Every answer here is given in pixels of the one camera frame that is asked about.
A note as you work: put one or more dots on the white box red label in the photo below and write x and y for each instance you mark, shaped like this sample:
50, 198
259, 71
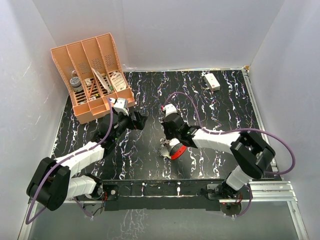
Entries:
212, 82

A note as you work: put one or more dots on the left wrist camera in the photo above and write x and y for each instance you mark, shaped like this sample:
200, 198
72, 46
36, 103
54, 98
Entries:
121, 106

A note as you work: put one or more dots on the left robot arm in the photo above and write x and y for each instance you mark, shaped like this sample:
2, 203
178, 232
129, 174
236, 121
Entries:
54, 180

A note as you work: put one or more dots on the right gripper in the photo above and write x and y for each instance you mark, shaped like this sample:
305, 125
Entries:
167, 135

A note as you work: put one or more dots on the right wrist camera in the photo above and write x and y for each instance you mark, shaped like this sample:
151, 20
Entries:
169, 109

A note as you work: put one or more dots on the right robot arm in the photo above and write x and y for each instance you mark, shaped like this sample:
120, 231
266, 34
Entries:
252, 154

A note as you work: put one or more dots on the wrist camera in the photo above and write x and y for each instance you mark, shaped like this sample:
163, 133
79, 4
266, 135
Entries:
121, 106
169, 109

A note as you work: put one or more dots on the white labelled pouch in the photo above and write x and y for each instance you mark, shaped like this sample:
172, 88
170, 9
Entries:
118, 81

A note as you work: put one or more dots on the grey round jar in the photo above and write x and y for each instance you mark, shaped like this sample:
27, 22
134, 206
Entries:
76, 84

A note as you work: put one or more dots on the orange pencil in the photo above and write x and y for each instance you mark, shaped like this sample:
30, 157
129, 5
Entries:
91, 88

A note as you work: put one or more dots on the peach plastic desk organizer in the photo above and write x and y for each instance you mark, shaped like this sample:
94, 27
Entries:
77, 60

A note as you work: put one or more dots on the small white card box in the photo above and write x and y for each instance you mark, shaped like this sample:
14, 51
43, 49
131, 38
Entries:
88, 82

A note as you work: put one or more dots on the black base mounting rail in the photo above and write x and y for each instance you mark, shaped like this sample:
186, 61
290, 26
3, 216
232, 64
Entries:
172, 194

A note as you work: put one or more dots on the red black keyring holder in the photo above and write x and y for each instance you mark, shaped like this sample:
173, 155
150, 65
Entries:
172, 149

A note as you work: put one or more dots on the white paper packet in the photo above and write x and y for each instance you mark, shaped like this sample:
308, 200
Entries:
101, 79

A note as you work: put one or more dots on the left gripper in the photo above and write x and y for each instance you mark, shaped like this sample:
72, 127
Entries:
138, 124

